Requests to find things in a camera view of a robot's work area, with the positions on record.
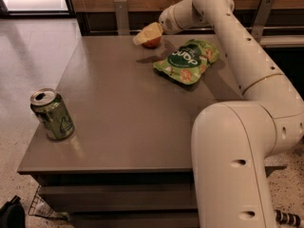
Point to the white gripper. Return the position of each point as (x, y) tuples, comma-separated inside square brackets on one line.
[(166, 20)]

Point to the red orange apple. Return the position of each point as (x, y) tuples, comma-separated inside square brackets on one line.
[(152, 42)]

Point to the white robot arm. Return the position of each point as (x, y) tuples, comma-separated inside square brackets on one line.
[(231, 140)]

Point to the green soda can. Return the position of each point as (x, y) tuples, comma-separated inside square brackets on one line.
[(50, 109)]

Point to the green chip bag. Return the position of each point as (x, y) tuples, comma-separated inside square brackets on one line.
[(188, 62)]

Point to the grey drawer cabinet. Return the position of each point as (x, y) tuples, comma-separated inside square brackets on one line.
[(128, 164)]

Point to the black bag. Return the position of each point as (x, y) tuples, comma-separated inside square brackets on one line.
[(12, 214)]

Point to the left metal wall bracket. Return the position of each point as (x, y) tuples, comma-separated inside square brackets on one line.
[(122, 18)]

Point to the metal wall bracket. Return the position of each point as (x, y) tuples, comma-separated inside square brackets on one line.
[(122, 18), (262, 14)]

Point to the right metal wall bracket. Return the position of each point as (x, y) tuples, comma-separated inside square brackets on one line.
[(262, 14)]

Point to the wire basket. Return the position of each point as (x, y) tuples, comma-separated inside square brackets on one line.
[(40, 209)]

